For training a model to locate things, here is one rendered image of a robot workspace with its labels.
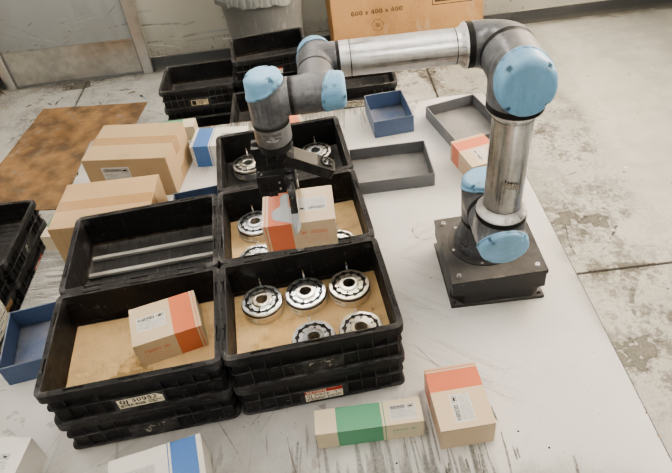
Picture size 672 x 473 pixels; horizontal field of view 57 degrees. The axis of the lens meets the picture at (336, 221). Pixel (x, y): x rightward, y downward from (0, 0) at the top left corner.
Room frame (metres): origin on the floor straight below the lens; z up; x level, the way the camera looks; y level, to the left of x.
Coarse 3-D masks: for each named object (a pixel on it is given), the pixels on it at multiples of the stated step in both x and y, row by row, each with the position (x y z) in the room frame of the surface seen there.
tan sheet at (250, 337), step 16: (368, 272) 1.11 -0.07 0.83; (240, 304) 1.06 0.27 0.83; (368, 304) 1.00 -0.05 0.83; (240, 320) 1.01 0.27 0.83; (288, 320) 0.99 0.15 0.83; (304, 320) 0.98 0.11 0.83; (320, 320) 0.97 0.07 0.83; (336, 320) 0.97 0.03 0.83; (384, 320) 0.95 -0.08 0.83; (240, 336) 0.96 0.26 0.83; (256, 336) 0.95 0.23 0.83; (272, 336) 0.94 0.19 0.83; (288, 336) 0.94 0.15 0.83; (240, 352) 0.91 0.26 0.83
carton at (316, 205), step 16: (304, 192) 1.11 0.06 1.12; (320, 192) 1.10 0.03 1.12; (272, 208) 1.07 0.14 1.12; (304, 208) 1.05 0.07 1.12; (320, 208) 1.05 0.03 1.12; (272, 224) 1.01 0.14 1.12; (288, 224) 1.01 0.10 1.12; (304, 224) 1.01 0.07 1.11; (320, 224) 1.01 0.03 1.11; (272, 240) 1.01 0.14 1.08; (288, 240) 1.01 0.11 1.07; (304, 240) 1.01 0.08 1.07; (320, 240) 1.01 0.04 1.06; (336, 240) 1.01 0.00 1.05
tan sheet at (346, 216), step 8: (352, 200) 1.41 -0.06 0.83; (336, 208) 1.39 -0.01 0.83; (344, 208) 1.38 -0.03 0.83; (352, 208) 1.38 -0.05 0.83; (336, 216) 1.35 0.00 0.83; (344, 216) 1.34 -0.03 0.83; (352, 216) 1.34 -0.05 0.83; (232, 224) 1.38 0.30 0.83; (344, 224) 1.31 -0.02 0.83; (352, 224) 1.31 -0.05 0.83; (232, 232) 1.34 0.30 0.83; (352, 232) 1.27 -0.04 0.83; (360, 232) 1.27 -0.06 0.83; (232, 240) 1.31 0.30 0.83; (240, 240) 1.30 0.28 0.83; (264, 240) 1.29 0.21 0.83; (232, 248) 1.27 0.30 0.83; (240, 248) 1.27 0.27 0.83; (232, 256) 1.24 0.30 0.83
